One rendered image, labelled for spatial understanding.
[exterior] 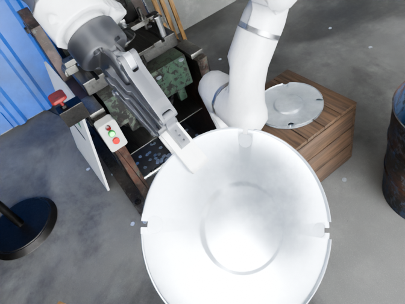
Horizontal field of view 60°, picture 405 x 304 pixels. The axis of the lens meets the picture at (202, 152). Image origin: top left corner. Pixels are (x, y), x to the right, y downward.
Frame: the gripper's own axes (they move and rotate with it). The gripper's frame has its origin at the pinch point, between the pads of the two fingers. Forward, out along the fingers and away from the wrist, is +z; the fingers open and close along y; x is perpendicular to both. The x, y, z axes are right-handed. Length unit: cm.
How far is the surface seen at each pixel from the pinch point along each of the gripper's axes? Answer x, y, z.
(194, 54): 57, -86, -26
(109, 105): 17, -93, -31
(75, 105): 5, -87, -36
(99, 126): 7, -86, -25
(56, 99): 1, -83, -41
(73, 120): 2, -90, -33
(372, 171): 90, -84, 65
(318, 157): 70, -81, 41
